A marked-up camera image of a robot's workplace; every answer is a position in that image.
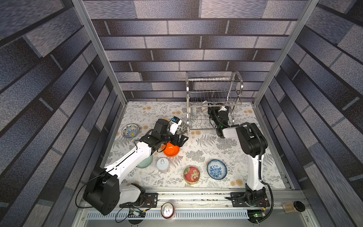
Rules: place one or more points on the pale green ceramic bowl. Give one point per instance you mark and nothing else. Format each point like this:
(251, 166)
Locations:
(145, 163)

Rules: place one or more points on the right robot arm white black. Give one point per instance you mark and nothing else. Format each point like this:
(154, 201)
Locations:
(252, 143)

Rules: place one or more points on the dark glass patterned bowl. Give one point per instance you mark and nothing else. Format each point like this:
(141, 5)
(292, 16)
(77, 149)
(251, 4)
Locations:
(194, 111)

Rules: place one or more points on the blue yellow patterned plate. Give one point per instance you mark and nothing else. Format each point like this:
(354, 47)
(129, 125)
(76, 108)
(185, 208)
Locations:
(130, 131)

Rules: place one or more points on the stainless steel dish rack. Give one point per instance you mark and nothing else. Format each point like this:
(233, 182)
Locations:
(212, 91)

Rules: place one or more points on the orange plastic bowl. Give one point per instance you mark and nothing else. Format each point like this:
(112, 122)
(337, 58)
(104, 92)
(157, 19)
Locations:
(170, 150)

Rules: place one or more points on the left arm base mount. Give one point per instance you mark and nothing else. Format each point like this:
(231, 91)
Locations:
(147, 201)

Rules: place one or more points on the white brown dotted bowl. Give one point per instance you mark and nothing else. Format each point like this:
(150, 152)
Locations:
(204, 109)

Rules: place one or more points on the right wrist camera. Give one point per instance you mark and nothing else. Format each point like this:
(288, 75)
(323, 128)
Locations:
(223, 108)

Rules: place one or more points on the blue white floral bowl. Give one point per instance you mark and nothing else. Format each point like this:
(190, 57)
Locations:
(217, 169)

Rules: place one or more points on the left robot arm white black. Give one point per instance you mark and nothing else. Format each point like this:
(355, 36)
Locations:
(103, 191)

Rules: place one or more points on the black white leaf bowl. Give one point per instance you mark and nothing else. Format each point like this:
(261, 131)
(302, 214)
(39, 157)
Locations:
(182, 128)

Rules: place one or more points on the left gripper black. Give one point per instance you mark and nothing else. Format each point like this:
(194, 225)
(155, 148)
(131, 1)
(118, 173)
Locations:
(181, 142)

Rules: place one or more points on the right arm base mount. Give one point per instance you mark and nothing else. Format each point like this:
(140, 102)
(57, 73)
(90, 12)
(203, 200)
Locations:
(238, 200)

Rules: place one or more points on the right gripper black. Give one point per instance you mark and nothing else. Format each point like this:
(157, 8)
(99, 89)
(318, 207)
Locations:
(214, 112)

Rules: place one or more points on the red floral bowl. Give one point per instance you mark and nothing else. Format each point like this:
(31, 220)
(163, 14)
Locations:
(191, 175)

